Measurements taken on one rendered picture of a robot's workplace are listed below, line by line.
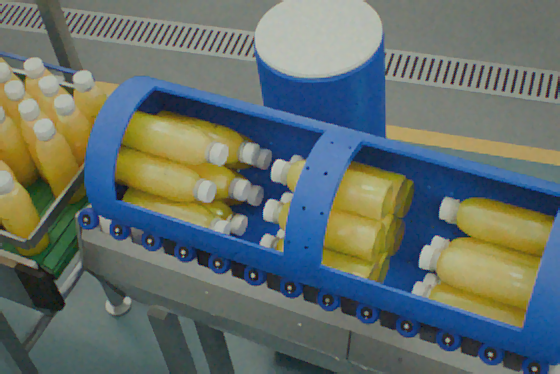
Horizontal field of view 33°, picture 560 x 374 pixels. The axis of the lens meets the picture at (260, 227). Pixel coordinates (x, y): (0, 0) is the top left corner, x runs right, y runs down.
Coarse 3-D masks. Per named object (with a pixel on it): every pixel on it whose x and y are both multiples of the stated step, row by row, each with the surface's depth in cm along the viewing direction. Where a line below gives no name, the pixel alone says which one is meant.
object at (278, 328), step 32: (96, 256) 194; (128, 256) 190; (128, 288) 204; (160, 288) 190; (192, 288) 186; (224, 288) 182; (192, 320) 211; (224, 320) 192; (256, 320) 182; (288, 320) 179; (384, 320) 171; (288, 352) 202; (320, 352) 181; (352, 352) 175; (384, 352) 172; (512, 352) 164
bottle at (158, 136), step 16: (128, 128) 172; (144, 128) 170; (160, 128) 170; (176, 128) 169; (192, 128) 169; (128, 144) 173; (144, 144) 171; (160, 144) 169; (176, 144) 168; (192, 144) 167; (208, 144) 168; (176, 160) 170; (192, 160) 169; (208, 160) 168
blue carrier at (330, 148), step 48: (144, 96) 170; (192, 96) 170; (96, 144) 168; (288, 144) 181; (336, 144) 157; (384, 144) 157; (96, 192) 171; (288, 192) 184; (336, 192) 153; (432, 192) 172; (480, 192) 167; (528, 192) 161; (192, 240) 168; (240, 240) 162; (288, 240) 157; (336, 288) 159; (384, 288) 152; (480, 336) 151; (528, 336) 144
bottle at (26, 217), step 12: (12, 180) 181; (0, 192) 179; (12, 192) 180; (24, 192) 182; (0, 204) 180; (12, 204) 181; (24, 204) 182; (0, 216) 183; (12, 216) 182; (24, 216) 184; (36, 216) 187; (12, 228) 185; (24, 228) 186; (48, 240) 194; (24, 252) 191; (36, 252) 192
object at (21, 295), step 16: (0, 256) 194; (16, 256) 193; (0, 272) 197; (16, 272) 193; (32, 272) 191; (48, 272) 196; (80, 272) 264; (0, 288) 204; (16, 288) 200; (32, 288) 196; (48, 288) 192; (64, 288) 260; (32, 304) 203; (48, 304) 199; (64, 304) 198; (112, 304) 289; (128, 304) 292; (48, 320) 255; (32, 336) 252
